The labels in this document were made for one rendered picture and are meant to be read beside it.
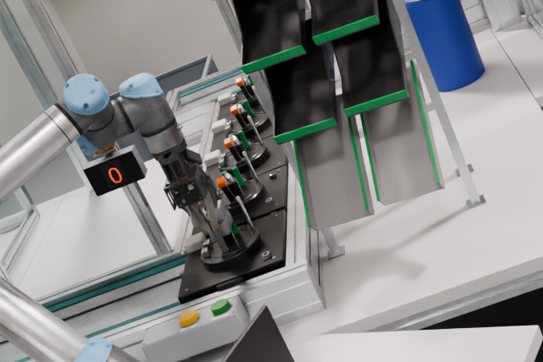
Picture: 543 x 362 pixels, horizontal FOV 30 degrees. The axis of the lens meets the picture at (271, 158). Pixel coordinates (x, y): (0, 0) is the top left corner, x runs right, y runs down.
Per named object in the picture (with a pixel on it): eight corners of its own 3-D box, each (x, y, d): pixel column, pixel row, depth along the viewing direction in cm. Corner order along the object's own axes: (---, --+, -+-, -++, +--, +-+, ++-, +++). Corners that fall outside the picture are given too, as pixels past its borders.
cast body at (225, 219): (230, 233, 216) (216, 206, 213) (212, 241, 217) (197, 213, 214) (233, 216, 223) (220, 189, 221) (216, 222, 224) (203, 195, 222)
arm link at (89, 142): (59, 110, 192) (111, 83, 193) (71, 131, 202) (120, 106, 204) (76, 143, 189) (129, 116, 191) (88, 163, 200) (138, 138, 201)
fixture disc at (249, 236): (261, 255, 213) (257, 248, 213) (200, 278, 216) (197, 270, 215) (263, 225, 226) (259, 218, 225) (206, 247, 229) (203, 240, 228)
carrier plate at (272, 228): (286, 267, 208) (282, 258, 208) (181, 305, 213) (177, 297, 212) (288, 216, 231) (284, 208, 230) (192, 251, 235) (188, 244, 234)
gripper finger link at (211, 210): (211, 242, 207) (191, 204, 204) (213, 229, 212) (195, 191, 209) (225, 236, 206) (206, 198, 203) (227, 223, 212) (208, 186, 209)
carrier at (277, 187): (288, 212, 232) (266, 166, 228) (193, 248, 236) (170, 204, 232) (289, 171, 254) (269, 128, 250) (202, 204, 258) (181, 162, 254)
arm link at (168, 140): (145, 128, 205) (181, 113, 204) (154, 147, 207) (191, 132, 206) (139, 141, 199) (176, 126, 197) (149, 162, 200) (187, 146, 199)
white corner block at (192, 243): (208, 254, 230) (201, 239, 228) (190, 261, 231) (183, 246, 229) (210, 245, 234) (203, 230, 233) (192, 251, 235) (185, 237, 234)
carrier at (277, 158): (289, 170, 255) (269, 128, 250) (202, 204, 259) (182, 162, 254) (290, 135, 277) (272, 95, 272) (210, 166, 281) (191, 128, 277)
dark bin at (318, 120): (338, 126, 199) (322, 103, 194) (278, 145, 204) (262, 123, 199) (332, 29, 218) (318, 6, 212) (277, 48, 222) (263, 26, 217)
